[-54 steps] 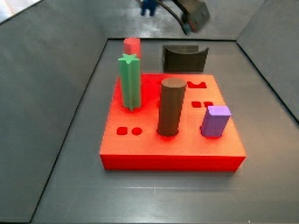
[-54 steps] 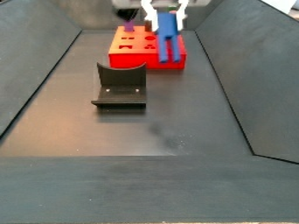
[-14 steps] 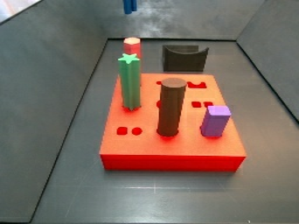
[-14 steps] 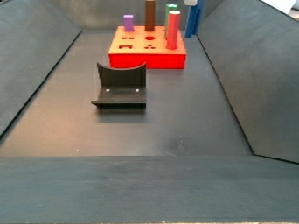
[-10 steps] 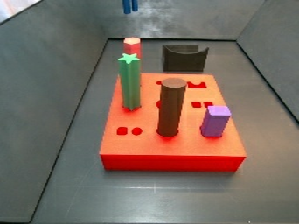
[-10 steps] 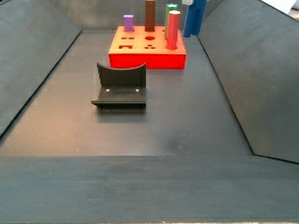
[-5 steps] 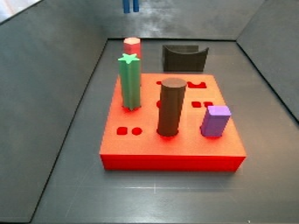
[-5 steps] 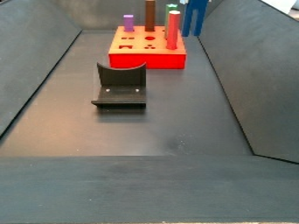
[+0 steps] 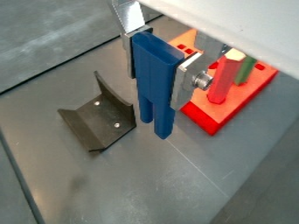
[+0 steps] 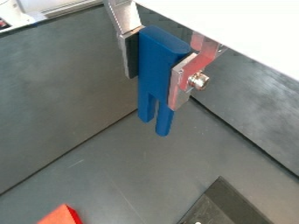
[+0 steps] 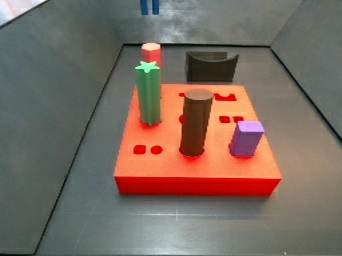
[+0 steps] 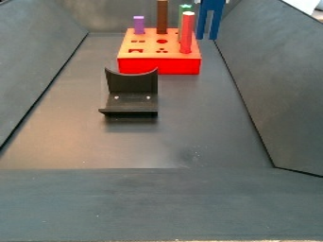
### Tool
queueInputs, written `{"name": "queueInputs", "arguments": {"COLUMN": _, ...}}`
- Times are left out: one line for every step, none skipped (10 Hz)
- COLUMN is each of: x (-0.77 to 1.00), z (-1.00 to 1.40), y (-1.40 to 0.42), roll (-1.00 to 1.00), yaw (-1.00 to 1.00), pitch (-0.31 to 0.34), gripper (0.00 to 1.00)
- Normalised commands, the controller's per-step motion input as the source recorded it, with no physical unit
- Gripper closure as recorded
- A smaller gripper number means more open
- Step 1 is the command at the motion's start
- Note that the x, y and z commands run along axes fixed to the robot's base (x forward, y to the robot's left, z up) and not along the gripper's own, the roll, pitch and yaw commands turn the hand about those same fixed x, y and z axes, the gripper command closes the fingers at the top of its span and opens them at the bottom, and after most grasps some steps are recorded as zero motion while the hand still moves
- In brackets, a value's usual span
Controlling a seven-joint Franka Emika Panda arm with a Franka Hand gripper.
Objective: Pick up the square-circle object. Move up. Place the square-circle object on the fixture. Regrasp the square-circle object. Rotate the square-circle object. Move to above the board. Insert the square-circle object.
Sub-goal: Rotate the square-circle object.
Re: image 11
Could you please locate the purple square peg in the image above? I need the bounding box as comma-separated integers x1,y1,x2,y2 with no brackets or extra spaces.
228,121,264,157

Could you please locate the blue square-circle object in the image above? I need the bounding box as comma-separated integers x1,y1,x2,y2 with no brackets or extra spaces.
140,0,160,15

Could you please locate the black curved cradle fixture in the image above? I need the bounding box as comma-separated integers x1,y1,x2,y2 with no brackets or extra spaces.
185,51,239,82

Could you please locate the green star peg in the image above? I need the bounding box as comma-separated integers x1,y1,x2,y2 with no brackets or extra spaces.
135,61,161,126

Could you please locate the brown round peg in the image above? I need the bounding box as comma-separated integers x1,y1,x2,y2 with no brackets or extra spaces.
179,89,213,156

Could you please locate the pink hexagonal peg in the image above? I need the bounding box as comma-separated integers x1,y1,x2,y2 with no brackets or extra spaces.
141,42,161,67

